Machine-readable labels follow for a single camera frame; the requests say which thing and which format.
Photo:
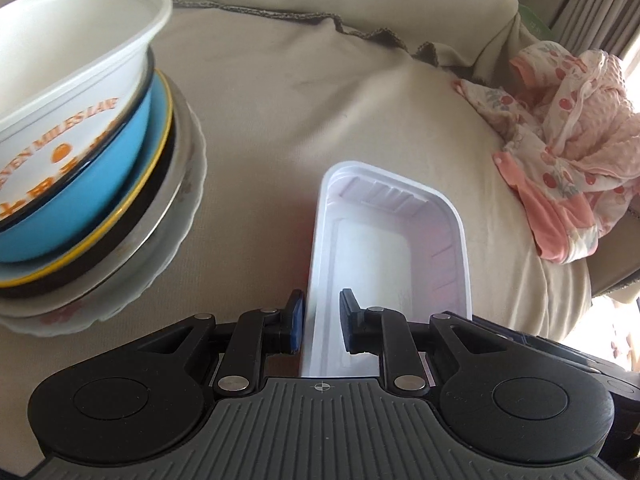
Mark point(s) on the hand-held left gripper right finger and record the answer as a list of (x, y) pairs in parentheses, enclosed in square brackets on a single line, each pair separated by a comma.
[(350, 330)]

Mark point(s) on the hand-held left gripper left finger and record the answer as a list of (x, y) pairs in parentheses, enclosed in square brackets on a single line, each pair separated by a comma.
[(297, 322)]

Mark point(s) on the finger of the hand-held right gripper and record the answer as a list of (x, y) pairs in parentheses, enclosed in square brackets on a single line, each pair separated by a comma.
[(540, 345)]

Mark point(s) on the white plastic tray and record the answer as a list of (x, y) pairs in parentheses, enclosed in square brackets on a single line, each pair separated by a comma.
[(375, 260)]

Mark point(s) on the black bowl yellow rim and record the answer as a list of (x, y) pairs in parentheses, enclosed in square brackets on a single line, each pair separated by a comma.
[(145, 195)]

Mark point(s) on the blue enamel bowl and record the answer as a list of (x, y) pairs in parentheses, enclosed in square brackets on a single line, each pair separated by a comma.
[(100, 190)]

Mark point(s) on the white paper bowl orange print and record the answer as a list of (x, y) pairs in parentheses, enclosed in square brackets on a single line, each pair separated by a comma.
[(65, 60)]

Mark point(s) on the pink cherry print garment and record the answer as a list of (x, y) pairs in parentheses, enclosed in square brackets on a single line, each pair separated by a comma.
[(565, 125)]

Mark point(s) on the beige sofa cover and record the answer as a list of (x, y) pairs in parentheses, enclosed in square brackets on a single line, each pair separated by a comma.
[(325, 85)]

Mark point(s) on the white floral cloth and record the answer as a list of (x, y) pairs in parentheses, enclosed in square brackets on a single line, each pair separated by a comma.
[(492, 105)]

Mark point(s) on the green packet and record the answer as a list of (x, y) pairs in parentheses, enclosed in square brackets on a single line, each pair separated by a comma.
[(537, 22)]

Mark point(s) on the grey curtain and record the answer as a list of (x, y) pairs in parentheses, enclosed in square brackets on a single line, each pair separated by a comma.
[(595, 5)]

